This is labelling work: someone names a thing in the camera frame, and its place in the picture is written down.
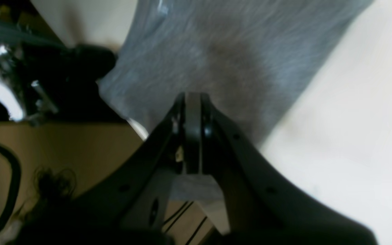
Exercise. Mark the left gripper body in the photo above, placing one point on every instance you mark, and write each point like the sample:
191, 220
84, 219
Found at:
69, 77

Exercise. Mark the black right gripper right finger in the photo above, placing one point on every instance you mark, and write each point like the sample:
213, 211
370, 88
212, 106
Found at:
263, 207

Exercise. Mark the grey t-shirt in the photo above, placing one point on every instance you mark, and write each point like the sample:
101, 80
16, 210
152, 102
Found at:
254, 58

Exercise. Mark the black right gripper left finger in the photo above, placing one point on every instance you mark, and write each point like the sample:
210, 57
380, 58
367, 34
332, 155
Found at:
128, 207

